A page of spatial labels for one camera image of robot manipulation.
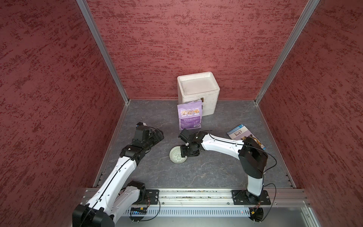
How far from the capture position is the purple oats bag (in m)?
0.92

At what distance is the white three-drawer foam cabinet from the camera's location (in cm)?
93

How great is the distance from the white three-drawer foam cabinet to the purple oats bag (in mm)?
20
